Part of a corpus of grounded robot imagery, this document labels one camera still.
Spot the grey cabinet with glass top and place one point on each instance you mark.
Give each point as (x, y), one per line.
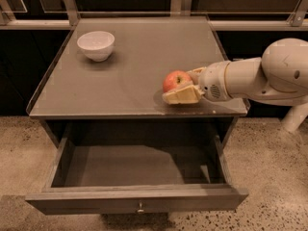
(129, 83)

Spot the metal railing with glass panels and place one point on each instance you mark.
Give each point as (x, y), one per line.
(222, 15)

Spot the small metal drawer knob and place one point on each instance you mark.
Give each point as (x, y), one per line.
(140, 209)

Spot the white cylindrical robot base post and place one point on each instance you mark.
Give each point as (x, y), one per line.
(294, 117)

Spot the white ceramic bowl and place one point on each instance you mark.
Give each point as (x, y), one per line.
(97, 45)

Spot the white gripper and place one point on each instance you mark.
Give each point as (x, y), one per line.
(212, 81)

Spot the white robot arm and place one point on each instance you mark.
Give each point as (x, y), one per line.
(279, 77)

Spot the open grey top drawer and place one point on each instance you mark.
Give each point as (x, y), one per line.
(113, 178)

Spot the red apple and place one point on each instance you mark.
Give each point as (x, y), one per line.
(174, 79)

